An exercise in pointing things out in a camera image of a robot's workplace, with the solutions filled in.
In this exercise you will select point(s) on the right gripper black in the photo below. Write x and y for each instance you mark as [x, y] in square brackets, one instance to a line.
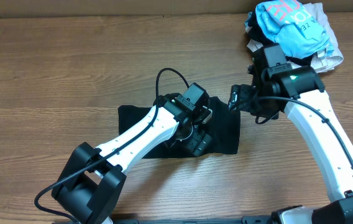
[240, 101]

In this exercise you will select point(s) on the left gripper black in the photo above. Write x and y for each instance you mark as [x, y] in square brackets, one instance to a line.
[196, 142]

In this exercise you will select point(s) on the black t-shirt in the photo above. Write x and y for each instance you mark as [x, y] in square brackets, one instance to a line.
[223, 127]

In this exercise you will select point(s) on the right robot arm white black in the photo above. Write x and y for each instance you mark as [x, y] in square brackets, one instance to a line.
[300, 94]

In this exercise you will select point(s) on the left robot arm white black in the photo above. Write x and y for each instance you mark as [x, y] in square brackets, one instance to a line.
[92, 180]

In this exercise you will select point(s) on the beige folded garment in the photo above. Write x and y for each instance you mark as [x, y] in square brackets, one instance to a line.
[320, 64]

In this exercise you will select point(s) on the black folded garment in pile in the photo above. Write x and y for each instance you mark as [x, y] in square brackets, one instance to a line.
[257, 34]

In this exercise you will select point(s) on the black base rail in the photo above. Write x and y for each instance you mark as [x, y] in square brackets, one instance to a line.
[189, 221]

